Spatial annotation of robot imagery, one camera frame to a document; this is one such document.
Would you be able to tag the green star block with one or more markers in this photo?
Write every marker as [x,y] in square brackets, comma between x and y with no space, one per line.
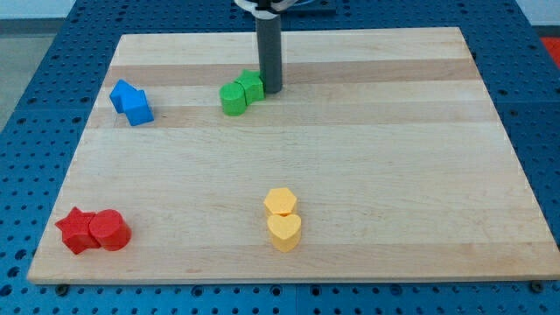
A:
[252,85]

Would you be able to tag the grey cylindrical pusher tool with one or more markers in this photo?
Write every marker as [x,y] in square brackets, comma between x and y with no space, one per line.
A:
[269,45]

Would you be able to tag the blue cube block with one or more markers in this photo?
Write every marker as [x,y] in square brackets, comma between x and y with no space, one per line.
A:
[136,108]

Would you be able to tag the red star block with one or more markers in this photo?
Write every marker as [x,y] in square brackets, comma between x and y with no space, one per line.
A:
[75,231]

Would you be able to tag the yellow hexagon block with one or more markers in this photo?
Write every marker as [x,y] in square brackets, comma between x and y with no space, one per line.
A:
[281,201]

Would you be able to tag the green cylinder block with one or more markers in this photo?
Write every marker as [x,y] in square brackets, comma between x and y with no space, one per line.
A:
[232,98]

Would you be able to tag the red cylinder block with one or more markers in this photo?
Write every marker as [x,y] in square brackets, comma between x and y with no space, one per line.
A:
[110,230]

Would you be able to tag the blue pentagon block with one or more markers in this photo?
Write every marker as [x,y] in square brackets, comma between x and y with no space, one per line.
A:
[121,89]

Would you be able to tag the yellow heart block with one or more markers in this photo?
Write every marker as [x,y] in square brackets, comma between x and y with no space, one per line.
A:
[285,231]

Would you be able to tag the wooden board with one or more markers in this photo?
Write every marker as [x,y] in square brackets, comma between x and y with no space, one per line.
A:
[402,169]

